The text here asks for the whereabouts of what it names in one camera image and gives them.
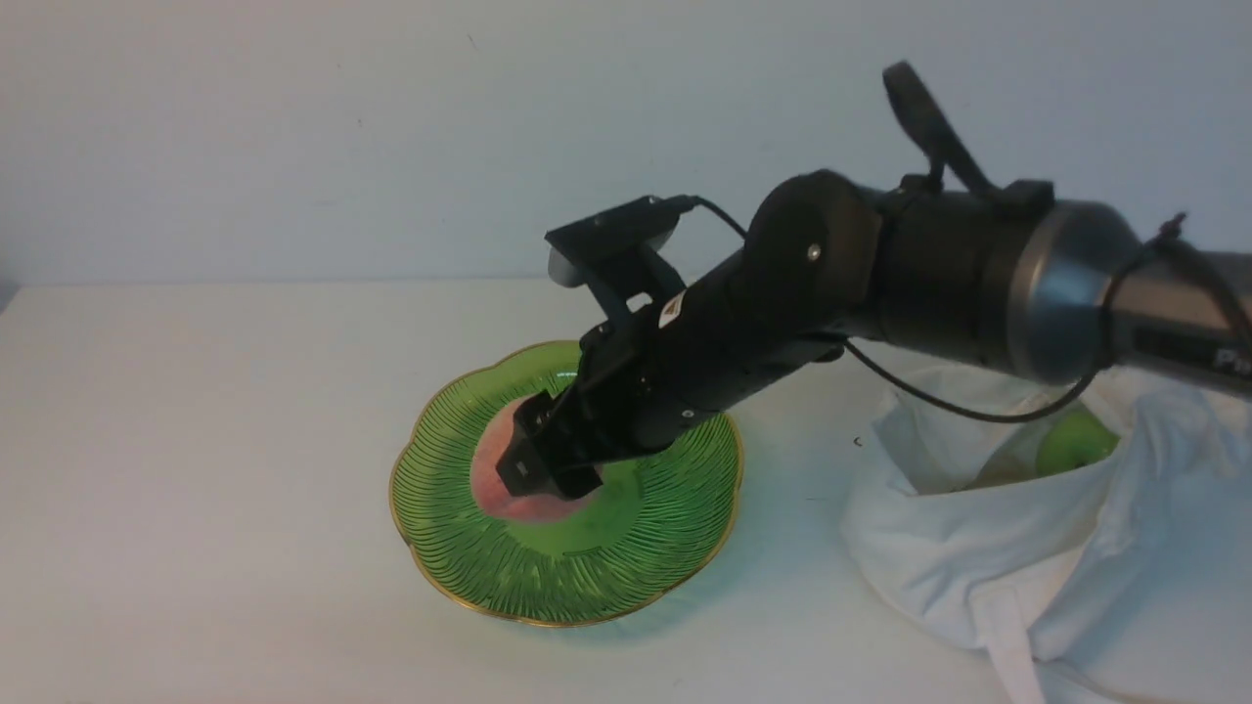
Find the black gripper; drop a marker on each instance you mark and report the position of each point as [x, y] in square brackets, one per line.
[749, 322]

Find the pink peach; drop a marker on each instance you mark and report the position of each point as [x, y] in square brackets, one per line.
[489, 492]

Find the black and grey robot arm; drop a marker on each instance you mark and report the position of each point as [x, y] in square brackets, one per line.
[1008, 278]

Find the white cloth bag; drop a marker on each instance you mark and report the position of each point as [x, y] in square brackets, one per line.
[952, 526]

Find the green glass scalloped plate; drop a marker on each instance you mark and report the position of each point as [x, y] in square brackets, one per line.
[652, 526]

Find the green apple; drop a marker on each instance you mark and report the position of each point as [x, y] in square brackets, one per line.
[1077, 440]

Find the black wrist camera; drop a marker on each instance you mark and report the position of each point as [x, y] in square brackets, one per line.
[615, 254]

